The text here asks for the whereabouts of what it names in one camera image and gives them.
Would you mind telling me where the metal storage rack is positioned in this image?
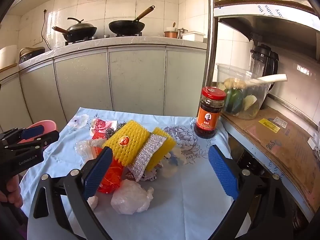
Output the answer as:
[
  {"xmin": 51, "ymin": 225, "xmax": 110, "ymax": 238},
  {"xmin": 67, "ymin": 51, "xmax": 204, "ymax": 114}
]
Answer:
[{"xmin": 202, "ymin": 0, "xmax": 320, "ymax": 230}]

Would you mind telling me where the black wok wooden handle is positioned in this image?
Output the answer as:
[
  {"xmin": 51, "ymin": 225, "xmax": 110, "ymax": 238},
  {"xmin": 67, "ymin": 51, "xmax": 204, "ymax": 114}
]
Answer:
[{"xmin": 108, "ymin": 5, "xmax": 155, "ymax": 34}]

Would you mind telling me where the ginger root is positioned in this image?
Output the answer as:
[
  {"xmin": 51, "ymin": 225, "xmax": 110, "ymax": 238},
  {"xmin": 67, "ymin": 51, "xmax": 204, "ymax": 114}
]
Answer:
[{"xmin": 223, "ymin": 78, "xmax": 247, "ymax": 90}]

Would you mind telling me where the gas stove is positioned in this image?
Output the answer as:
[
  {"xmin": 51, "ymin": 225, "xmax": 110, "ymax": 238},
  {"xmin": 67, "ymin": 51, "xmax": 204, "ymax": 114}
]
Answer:
[{"xmin": 65, "ymin": 32, "xmax": 143, "ymax": 46}]

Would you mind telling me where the person's left hand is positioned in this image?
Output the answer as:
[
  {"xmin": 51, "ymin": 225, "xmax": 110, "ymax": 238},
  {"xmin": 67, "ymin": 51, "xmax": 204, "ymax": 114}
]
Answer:
[{"xmin": 0, "ymin": 175, "xmax": 23, "ymax": 207}]

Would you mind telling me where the brown cardboard sheet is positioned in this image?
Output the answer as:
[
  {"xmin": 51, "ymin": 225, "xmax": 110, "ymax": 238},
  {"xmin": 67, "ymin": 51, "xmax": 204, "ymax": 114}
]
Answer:
[{"xmin": 220, "ymin": 106, "xmax": 320, "ymax": 210}]

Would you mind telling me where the clear plastic wrap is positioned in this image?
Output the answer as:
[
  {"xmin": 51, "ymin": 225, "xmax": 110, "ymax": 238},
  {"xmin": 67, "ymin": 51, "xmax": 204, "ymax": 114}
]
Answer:
[{"xmin": 74, "ymin": 139, "xmax": 105, "ymax": 161}]

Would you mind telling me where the small white plastic scrap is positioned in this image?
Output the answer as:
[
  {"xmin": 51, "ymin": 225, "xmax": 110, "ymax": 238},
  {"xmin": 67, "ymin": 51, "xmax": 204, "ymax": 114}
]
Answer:
[{"xmin": 86, "ymin": 195, "xmax": 100, "ymax": 212}]

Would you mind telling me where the cabbage piece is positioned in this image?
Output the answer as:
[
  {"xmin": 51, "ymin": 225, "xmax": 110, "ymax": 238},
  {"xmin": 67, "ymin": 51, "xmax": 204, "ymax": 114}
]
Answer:
[{"xmin": 244, "ymin": 95, "xmax": 259, "ymax": 112}]

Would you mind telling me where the clear plastic container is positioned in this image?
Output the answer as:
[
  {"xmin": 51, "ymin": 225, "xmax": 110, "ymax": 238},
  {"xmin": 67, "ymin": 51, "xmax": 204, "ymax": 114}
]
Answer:
[{"xmin": 216, "ymin": 63, "xmax": 275, "ymax": 120}]

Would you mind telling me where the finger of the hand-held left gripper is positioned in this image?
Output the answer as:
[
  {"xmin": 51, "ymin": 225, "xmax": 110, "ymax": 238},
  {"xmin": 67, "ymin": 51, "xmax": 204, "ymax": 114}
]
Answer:
[
  {"xmin": 0, "ymin": 126, "xmax": 45, "ymax": 144},
  {"xmin": 5, "ymin": 131, "xmax": 60, "ymax": 153}
]

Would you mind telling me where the white radish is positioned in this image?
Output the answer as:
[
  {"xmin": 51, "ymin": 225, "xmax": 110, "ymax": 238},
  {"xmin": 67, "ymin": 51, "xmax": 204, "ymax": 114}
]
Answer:
[{"xmin": 246, "ymin": 74, "xmax": 288, "ymax": 87}]

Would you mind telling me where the white plastic bag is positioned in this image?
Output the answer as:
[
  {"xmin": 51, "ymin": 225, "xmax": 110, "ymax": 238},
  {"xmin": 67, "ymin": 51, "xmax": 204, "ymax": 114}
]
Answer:
[{"xmin": 111, "ymin": 179, "xmax": 154, "ymax": 215}]

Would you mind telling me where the white rice cooker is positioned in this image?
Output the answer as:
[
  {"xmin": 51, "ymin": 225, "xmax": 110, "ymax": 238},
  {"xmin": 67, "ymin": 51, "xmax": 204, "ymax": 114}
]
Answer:
[{"xmin": 0, "ymin": 45, "xmax": 18, "ymax": 69}]

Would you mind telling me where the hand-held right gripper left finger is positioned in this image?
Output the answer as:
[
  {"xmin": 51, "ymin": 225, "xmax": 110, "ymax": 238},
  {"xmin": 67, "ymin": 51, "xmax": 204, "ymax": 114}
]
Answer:
[{"xmin": 32, "ymin": 146, "xmax": 113, "ymax": 240}]

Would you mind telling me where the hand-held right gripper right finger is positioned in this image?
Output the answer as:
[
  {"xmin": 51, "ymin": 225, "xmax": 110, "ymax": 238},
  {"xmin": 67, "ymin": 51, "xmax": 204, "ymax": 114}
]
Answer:
[{"xmin": 209, "ymin": 145, "xmax": 297, "ymax": 240}]

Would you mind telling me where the orange-red plastic bag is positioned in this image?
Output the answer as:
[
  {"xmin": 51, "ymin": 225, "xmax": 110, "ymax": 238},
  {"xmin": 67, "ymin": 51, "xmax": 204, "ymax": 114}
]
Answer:
[{"xmin": 97, "ymin": 155, "xmax": 127, "ymax": 195}]

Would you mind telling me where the steel wool scourer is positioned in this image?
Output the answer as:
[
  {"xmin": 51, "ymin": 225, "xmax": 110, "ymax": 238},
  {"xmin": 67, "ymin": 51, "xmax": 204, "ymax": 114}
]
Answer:
[{"xmin": 104, "ymin": 121, "xmax": 128, "ymax": 140}]

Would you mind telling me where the chili sauce glass jar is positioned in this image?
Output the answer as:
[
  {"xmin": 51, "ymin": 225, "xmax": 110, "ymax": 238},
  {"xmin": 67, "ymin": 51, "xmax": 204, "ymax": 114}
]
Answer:
[{"xmin": 194, "ymin": 86, "xmax": 227, "ymax": 139}]

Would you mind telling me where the silver scouring pad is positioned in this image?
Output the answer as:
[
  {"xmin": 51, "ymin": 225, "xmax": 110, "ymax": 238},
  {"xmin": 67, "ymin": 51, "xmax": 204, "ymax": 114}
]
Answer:
[{"xmin": 127, "ymin": 134, "xmax": 170, "ymax": 182}]

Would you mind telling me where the lidded black wok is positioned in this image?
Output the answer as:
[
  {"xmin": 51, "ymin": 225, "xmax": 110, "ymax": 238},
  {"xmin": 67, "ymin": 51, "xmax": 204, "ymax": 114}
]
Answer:
[{"xmin": 52, "ymin": 17, "xmax": 97, "ymax": 42}]

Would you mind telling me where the black blender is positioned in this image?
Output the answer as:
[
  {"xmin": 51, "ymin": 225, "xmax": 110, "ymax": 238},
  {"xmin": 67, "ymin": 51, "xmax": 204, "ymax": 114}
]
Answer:
[{"xmin": 249, "ymin": 44, "xmax": 280, "ymax": 93}]

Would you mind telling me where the yellow foam net red label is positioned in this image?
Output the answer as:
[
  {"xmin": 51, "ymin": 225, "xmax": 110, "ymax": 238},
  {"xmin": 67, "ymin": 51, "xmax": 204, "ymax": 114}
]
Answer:
[{"xmin": 102, "ymin": 120, "xmax": 150, "ymax": 167}]

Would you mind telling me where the power cable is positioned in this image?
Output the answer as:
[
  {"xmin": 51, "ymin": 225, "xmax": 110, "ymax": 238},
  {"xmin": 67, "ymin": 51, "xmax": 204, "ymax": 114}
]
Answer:
[{"xmin": 41, "ymin": 9, "xmax": 52, "ymax": 50}]

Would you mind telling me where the floral light blue tablecloth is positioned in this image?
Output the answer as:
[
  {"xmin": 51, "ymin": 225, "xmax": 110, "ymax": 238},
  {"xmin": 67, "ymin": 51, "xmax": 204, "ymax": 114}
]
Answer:
[{"xmin": 20, "ymin": 107, "xmax": 250, "ymax": 240}]

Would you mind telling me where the pink plastic bin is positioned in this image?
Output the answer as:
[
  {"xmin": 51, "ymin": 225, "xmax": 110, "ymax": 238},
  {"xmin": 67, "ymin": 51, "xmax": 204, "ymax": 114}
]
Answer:
[{"xmin": 19, "ymin": 120, "xmax": 59, "ymax": 144}]

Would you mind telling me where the white rectangular container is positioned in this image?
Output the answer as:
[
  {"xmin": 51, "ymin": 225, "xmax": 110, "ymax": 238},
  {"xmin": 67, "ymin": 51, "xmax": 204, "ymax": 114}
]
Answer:
[{"xmin": 182, "ymin": 31, "xmax": 206, "ymax": 42}]

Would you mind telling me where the red snack packet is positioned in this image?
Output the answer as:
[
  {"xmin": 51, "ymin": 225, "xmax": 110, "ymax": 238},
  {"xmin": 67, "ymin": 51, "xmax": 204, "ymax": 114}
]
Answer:
[{"xmin": 90, "ymin": 119, "xmax": 118, "ymax": 135}]

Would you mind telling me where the green bell pepper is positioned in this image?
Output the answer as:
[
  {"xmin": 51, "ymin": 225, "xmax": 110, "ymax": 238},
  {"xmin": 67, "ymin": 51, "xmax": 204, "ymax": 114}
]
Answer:
[{"xmin": 224, "ymin": 88, "xmax": 244, "ymax": 115}]

